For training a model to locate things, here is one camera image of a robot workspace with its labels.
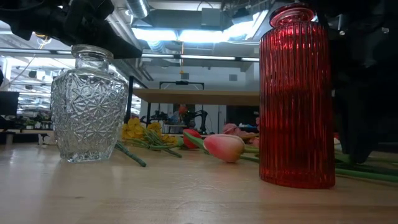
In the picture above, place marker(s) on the pink blossom spray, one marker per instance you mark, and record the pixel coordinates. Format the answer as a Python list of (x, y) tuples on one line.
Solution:
[(231, 128)]

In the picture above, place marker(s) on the red artificial tulip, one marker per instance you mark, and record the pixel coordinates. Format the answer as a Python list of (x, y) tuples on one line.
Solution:
[(191, 138)]

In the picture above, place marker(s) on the yellow artificial flower bunch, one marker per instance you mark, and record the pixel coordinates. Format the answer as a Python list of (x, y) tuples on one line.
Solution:
[(133, 129)]

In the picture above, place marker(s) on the wooden shelf with black legs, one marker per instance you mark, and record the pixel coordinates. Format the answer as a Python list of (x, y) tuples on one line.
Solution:
[(199, 97)]

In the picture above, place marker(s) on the pink artificial tulip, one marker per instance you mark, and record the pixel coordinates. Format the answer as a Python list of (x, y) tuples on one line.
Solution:
[(224, 148)]

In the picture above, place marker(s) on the background wooden desk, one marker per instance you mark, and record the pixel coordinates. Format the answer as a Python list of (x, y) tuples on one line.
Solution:
[(25, 131)]

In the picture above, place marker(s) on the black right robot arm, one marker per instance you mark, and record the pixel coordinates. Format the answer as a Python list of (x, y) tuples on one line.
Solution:
[(373, 12)]

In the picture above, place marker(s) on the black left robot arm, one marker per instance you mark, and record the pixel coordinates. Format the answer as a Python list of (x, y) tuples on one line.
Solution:
[(12, 15)]

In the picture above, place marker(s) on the black background rig frame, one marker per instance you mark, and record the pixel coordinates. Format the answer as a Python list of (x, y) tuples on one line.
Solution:
[(182, 82)]

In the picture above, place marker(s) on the silver ventilation duct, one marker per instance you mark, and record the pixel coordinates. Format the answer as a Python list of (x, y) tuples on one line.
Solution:
[(138, 7)]

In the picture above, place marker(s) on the red ribbed glass vase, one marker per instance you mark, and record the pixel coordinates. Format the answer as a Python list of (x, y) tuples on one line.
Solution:
[(295, 109)]

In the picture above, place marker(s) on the clear cut-glass vase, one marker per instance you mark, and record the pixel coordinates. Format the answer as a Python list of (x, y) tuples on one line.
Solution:
[(90, 109)]

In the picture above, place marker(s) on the black computer monitor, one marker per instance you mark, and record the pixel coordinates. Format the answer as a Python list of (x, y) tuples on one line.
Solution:
[(9, 102)]

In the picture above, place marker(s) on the long ceiling light bar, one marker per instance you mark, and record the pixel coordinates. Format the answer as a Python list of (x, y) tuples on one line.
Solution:
[(202, 57)]

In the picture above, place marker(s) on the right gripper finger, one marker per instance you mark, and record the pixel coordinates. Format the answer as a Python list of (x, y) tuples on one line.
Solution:
[(370, 124), (349, 124)]

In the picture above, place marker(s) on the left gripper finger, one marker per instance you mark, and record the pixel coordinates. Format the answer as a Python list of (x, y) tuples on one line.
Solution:
[(118, 46)]

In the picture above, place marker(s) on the black background robot arm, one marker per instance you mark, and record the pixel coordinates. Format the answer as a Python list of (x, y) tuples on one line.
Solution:
[(200, 116)]

